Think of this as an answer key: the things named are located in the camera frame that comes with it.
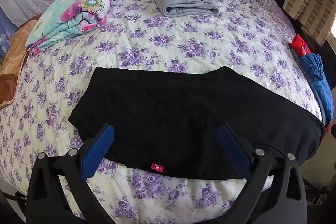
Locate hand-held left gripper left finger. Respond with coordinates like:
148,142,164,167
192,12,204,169
26,123,115,224

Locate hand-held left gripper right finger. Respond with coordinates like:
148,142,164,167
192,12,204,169
219,123,307,224

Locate black pants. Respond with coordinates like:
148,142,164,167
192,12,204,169
68,66,326,180

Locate purple floral bedspread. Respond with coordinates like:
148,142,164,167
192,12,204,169
0,0,328,224

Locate brown cushion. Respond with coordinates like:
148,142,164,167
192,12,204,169
0,17,38,110

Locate red object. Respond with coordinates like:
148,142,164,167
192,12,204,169
289,34,311,56

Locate folded teal floral blanket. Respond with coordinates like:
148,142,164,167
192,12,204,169
25,0,122,51

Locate blue printed cloth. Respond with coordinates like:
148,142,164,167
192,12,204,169
0,7,19,56

